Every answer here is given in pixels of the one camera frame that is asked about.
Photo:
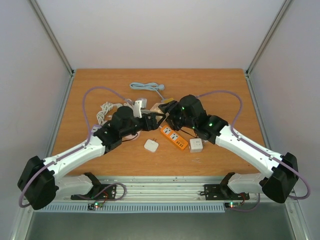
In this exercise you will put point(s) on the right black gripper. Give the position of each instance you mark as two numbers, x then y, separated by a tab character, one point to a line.
172	110

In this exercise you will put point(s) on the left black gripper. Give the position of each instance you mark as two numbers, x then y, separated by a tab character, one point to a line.
154	125

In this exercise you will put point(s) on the tan cube adapter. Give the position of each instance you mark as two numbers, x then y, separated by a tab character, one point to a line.
155	108

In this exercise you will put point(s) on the blue power strip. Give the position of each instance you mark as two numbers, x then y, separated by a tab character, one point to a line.
151	86

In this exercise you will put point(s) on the yellow cube socket adapter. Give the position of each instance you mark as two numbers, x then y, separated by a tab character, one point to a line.
167	100

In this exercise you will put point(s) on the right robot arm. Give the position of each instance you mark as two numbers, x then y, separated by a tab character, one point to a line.
277	173

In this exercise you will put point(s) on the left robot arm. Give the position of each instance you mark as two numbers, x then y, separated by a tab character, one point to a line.
43	180

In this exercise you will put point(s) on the white flat plug adapter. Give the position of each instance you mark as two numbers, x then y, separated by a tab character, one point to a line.
151	145

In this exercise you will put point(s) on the orange power strip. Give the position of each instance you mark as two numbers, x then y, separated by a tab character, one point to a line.
173	137

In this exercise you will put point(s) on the pink round power strip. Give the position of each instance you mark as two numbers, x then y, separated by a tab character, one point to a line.
131	137

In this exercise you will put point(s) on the white cube socket adapter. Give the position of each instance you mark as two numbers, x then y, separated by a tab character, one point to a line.
195	145

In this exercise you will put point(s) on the purple power strip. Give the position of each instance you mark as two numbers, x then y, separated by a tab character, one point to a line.
94	129

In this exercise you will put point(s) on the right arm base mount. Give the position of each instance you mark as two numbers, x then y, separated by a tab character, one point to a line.
218	192

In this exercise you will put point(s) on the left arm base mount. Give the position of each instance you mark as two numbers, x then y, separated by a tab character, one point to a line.
106	191

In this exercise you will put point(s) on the blue cable tray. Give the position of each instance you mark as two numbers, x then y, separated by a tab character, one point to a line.
134	208

